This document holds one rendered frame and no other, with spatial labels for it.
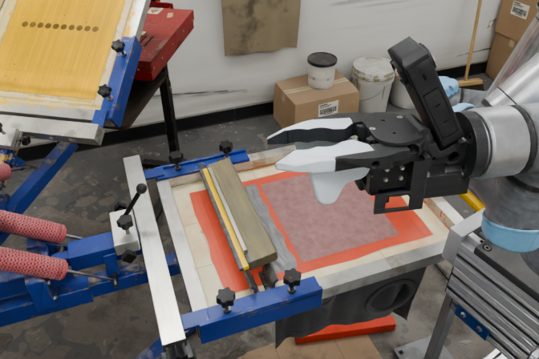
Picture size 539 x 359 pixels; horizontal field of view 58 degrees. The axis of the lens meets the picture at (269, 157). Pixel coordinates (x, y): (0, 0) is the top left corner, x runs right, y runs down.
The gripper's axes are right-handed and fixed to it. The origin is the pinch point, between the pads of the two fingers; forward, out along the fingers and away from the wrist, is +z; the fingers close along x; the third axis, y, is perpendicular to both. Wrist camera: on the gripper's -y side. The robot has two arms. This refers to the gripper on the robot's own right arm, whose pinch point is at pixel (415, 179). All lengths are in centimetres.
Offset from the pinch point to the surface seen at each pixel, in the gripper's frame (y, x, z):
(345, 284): 29.2, -39.7, -0.1
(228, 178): -11, -57, -8
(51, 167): -55, -109, 6
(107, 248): 3, -93, -6
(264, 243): 16, -56, -8
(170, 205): -13, -75, -1
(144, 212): -7, -82, -6
